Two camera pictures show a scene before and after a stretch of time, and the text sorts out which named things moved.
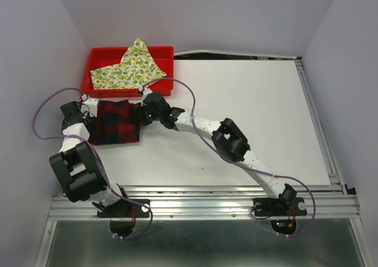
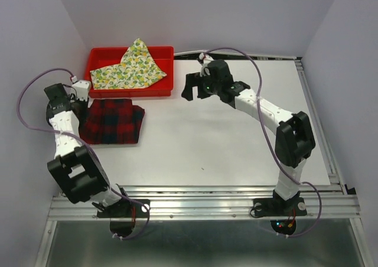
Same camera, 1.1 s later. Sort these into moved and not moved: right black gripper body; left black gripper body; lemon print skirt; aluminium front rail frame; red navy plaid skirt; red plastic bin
Moved: left black gripper body; right black gripper body
Not moved: red plastic bin; lemon print skirt; aluminium front rail frame; red navy plaid skirt
